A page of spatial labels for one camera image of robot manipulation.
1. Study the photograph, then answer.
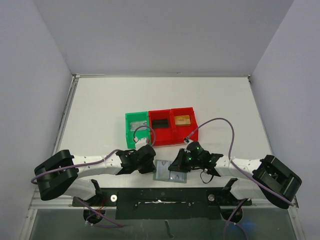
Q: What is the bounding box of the green leather card holder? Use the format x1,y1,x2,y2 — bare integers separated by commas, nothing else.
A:
153,159,187,184

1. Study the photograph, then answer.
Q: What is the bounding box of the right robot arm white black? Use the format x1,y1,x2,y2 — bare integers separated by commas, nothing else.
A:
168,146,302,209

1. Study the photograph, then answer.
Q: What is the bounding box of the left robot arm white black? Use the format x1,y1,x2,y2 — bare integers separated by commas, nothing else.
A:
31,144,156,206

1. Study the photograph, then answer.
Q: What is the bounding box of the silver card in green bin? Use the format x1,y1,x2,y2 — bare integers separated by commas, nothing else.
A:
129,120,147,132

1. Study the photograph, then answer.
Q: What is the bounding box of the black card in red bin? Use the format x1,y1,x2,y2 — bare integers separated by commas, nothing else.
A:
151,118,169,129

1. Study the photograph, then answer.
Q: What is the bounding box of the orange card in red bin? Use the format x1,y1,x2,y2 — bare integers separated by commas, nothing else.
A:
174,114,192,126

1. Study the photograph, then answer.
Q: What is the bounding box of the red bin right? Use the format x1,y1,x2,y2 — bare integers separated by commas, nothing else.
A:
170,107,198,144

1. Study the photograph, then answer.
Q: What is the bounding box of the red bin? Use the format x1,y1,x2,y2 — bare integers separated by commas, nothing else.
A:
148,109,174,146
170,107,198,144

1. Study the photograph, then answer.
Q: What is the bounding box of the green plastic bin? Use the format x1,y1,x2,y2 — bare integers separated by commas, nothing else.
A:
125,111,151,149

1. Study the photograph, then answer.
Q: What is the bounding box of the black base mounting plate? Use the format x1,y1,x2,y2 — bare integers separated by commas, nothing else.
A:
84,187,240,220

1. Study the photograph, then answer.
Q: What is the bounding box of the red bin middle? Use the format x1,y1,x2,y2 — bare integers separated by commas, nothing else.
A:
148,109,174,146

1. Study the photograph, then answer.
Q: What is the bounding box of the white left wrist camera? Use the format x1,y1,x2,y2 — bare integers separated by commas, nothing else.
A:
133,137,150,150

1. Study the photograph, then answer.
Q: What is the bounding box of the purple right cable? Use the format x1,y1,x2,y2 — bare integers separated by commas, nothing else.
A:
183,117,296,207

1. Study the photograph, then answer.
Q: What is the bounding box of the purple cable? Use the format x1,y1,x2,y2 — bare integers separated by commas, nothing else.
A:
183,117,296,207
31,124,155,186

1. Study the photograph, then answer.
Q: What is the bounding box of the aluminium frame rail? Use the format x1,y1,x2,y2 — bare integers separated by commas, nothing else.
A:
28,195,73,210

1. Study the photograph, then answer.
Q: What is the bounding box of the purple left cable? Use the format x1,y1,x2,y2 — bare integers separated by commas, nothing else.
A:
31,124,155,186

